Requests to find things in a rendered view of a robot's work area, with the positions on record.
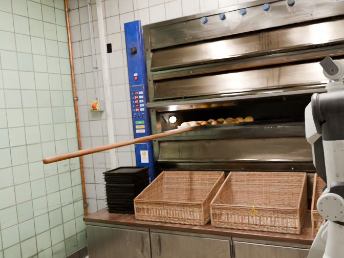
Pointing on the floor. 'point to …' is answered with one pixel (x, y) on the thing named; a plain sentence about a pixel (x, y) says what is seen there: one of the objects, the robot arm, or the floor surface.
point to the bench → (187, 239)
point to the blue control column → (132, 28)
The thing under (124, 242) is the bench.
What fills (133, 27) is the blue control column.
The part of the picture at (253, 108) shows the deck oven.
